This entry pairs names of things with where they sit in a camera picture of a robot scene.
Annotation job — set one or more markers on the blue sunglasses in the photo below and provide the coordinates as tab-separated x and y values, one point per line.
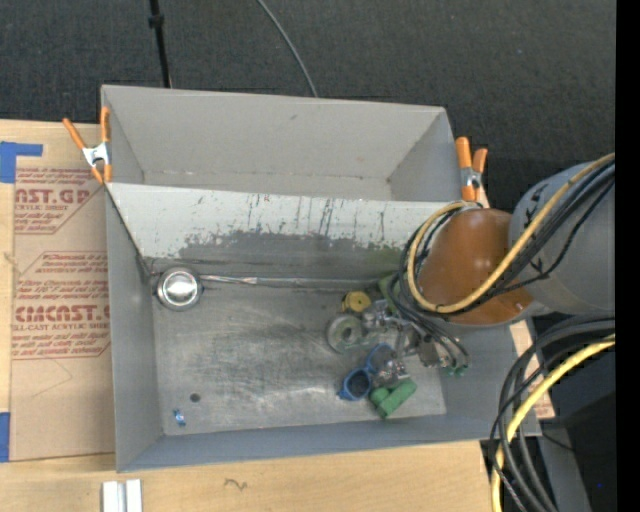
358	384

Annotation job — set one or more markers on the small blue scrap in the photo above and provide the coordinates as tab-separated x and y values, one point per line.
179	417

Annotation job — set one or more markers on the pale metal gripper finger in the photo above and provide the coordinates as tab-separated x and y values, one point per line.
393	369
378	316

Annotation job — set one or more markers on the brown cardboard board red print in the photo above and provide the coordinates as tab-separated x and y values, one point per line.
55	300

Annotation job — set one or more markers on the light green block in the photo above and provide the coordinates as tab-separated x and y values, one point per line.
395	395

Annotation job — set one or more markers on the grey metal bin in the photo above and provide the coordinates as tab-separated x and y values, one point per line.
260	360

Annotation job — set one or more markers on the shiny silver metal cup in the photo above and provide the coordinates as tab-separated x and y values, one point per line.
179	289

